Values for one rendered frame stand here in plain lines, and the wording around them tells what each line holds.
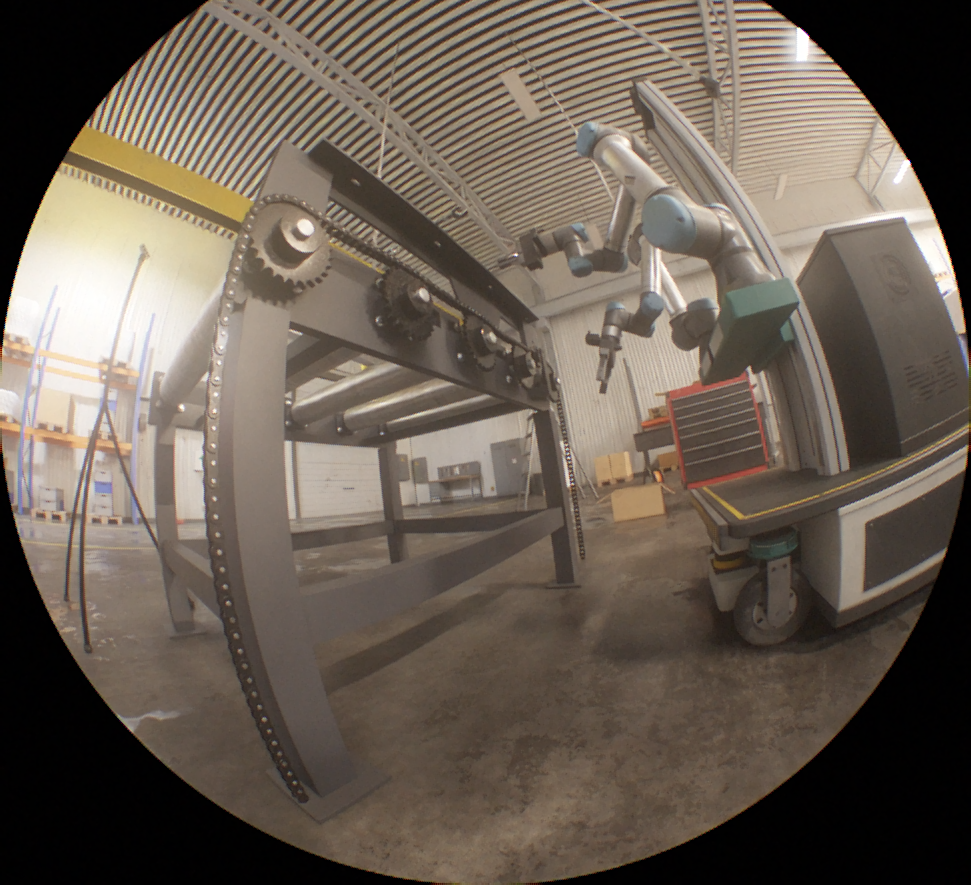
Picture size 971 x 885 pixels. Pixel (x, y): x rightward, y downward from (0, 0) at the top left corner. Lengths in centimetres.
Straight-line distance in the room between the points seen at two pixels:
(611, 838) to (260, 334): 79
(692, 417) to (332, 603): 264
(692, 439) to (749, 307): 216
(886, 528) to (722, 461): 217
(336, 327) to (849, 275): 107
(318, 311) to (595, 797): 86
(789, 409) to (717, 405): 174
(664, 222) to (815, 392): 51
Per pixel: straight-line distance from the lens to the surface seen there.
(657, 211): 74
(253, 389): 48
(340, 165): 85
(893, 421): 90
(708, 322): 125
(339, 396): 127
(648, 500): 287
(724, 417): 283
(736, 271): 77
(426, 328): 75
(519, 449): 1118
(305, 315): 60
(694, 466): 280
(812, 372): 90
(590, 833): 54
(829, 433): 90
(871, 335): 90
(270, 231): 57
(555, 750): 66
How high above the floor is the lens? 47
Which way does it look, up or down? 14 degrees up
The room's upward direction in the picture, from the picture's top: 8 degrees counter-clockwise
